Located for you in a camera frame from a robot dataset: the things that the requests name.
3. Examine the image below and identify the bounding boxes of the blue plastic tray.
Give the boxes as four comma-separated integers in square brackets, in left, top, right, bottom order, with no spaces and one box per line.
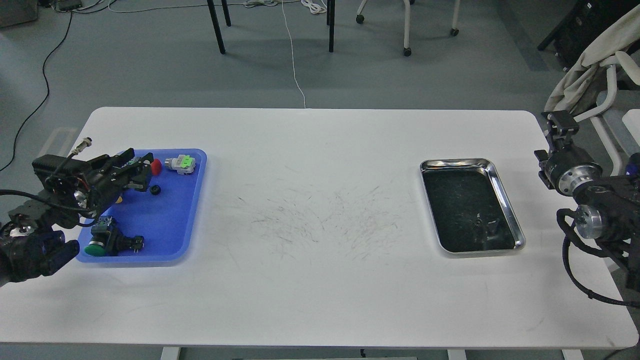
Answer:
[76,148,207,268]

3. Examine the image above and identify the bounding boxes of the white chair with beige cloth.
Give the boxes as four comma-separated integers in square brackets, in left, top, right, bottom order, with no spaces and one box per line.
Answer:
[544,4,640,175]

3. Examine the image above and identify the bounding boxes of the black table legs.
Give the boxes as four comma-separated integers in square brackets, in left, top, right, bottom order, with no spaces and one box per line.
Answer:
[205,0,337,55]

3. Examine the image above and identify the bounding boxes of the red push button switch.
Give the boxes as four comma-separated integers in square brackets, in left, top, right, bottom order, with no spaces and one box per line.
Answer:
[150,158,163,177]

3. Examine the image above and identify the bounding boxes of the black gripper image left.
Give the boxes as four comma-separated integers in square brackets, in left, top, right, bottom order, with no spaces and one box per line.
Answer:
[72,148,154,219]

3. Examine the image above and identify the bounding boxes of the white floor cable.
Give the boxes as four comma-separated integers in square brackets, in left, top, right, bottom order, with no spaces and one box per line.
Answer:
[243,0,328,109]

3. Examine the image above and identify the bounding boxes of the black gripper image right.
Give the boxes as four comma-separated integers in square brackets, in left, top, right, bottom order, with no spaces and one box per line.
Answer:
[534,110,602,197]

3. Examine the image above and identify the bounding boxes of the green push button switch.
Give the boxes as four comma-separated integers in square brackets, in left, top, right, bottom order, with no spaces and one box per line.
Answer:
[83,215,145,257]

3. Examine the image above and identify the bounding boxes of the metal tray with black mat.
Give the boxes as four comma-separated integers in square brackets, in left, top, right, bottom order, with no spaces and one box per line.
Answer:
[420,158,526,258]

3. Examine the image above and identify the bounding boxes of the black floor cable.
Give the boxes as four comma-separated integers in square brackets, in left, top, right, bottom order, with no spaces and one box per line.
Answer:
[0,0,118,173]

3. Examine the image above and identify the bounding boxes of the grey green connector part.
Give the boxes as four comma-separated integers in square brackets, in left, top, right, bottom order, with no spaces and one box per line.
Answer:
[164,153,197,175]

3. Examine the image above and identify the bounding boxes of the white rolling chair base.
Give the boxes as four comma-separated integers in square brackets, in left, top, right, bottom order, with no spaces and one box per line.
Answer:
[355,0,461,57]

